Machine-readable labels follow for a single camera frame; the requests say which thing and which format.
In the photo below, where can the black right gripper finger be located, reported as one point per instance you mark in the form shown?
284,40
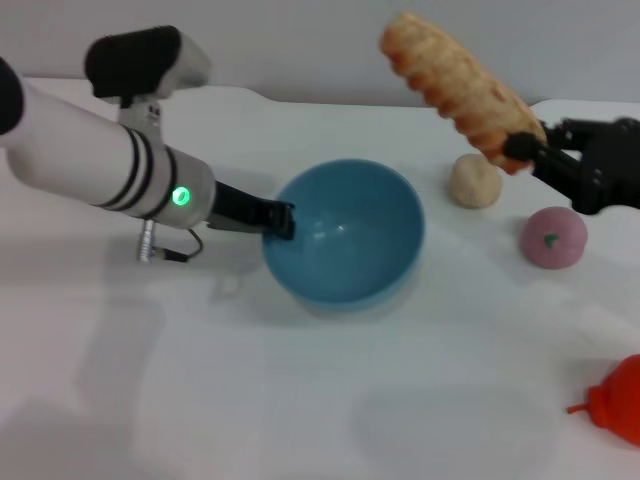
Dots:
525,147
567,132

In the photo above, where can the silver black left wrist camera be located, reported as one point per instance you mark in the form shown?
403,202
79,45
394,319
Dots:
130,60

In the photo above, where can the blue bowl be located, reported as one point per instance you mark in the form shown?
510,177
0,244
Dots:
350,250

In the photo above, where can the red orange plastic toy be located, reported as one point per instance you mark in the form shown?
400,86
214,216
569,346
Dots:
620,400

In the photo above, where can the pink peach bun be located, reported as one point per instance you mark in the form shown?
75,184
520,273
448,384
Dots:
552,240

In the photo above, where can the beige round bun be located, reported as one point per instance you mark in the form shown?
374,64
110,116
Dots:
475,185

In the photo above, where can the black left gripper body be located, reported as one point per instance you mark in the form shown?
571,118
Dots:
240,212

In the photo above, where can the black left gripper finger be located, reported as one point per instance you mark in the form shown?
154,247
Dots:
282,220

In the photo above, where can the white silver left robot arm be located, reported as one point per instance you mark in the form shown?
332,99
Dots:
75,150

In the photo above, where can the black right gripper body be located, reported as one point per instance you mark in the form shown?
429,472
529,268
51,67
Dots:
610,170

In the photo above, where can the long rectangular toast bread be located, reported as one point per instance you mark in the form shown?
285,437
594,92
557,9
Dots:
460,85

